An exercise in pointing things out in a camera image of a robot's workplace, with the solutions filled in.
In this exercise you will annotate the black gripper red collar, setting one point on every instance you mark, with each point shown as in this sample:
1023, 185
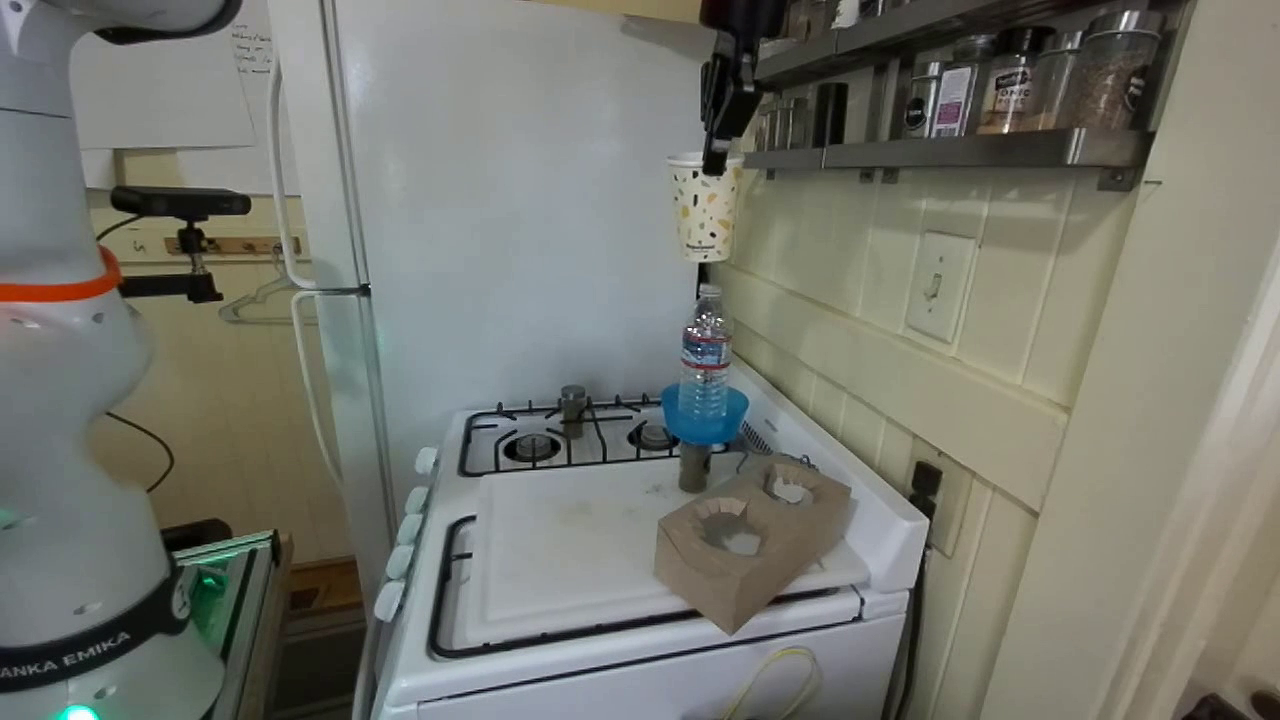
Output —
744, 27

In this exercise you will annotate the dotted paper coffee cup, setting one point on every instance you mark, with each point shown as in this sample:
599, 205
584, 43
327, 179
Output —
704, 205

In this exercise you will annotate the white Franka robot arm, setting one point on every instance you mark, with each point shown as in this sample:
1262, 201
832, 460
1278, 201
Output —
65, 401

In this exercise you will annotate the clear plastic water bottle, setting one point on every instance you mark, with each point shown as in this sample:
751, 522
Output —
704, 346

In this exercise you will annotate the cardboard cup holder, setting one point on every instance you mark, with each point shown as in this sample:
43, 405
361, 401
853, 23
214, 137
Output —
761, 563

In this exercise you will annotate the steel spice shelf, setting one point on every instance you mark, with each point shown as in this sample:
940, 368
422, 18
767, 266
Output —
883, 35
963, 155

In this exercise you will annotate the glass spice jar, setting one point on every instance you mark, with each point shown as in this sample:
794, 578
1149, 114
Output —
1115, 81
1023, 87
912, 104
953, 103

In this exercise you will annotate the white refrigerator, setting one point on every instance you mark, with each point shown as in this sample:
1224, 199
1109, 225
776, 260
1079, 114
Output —
523, 215

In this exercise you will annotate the round stove burner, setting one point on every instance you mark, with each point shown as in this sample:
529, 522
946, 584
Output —
655, 435
532, 447

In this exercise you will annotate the grey metal tumbler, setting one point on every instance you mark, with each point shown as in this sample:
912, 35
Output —
573, 405

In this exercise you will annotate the black stove grate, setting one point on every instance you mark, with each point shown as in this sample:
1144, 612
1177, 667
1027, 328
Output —
603, 438

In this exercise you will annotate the small grey cylinder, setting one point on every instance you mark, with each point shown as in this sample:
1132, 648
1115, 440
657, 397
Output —
692, 468

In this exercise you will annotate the white stove knob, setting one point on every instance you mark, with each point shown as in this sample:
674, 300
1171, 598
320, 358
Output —
425, 460
391, 602
402, 557
417, 500

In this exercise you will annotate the white gas stove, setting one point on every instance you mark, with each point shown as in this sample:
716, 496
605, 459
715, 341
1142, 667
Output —
640, 675

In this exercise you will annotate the metal robot stand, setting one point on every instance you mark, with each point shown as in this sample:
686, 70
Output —
245, 627

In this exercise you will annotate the white wall switch plate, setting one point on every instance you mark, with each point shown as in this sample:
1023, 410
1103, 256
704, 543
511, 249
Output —
940, 286

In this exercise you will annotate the black stereo camera on mount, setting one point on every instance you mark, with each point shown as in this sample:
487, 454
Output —
181, 201

